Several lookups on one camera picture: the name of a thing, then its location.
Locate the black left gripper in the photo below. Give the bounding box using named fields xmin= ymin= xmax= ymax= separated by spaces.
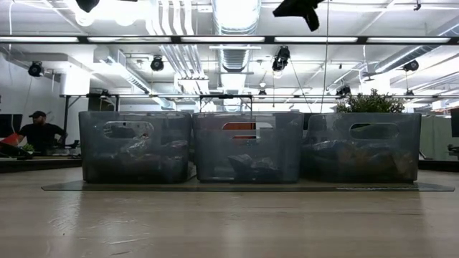
xmin=75 ymin=0 xmax=101 ymax=14

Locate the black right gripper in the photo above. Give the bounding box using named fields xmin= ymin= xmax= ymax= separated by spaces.
xmin=272 ymin=0 xmax=326 ymax=33

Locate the blue green granola bar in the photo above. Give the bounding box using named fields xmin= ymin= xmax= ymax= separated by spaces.
xmin=250 ymin=157 xmax=279 ymax=180
xmin=227 ymin=153 xmax=257 ymax=176

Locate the grey translucent plastic bin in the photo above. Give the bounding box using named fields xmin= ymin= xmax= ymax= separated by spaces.
xmin=77 ymin=110 xmax=192 ymax=183
xmin=301 ymin=112 xmax=422 ymax=182
xmin=191 ymin=110 xmax=306 ymax=183

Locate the small green potted plant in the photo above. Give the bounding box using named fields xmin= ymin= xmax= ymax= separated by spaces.
xmin=335 ymin=88 xmax=405 ymax=114

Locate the person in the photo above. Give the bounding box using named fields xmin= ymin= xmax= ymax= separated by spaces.
xmin=16 ymin=110 xmax=68 ymax=152

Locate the red tube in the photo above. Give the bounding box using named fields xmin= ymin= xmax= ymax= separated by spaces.
xmin=0 ymin=132 xmax=21 ymax=146

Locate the black angled tube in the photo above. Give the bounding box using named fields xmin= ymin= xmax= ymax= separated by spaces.
xmin=0 ymin=143 xmax=33 ymax=161

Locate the black aluminium crossbar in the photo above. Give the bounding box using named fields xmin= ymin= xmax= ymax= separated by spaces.
xmin=0 ymin=157 xmax=459 ymax=174

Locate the dark grey silicone mat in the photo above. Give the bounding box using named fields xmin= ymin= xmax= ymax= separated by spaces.
xmin=40 ymin=178 xmax=455 ymax=192

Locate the silver ventilation duct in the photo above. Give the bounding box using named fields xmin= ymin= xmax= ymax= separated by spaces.
xmin=211 ymin=0 xmax=262 ymax=75

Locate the overhead frame beam with lights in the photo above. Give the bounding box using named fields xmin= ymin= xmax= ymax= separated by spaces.
xmin=0 ymin=34 xmax=459 ymax=46

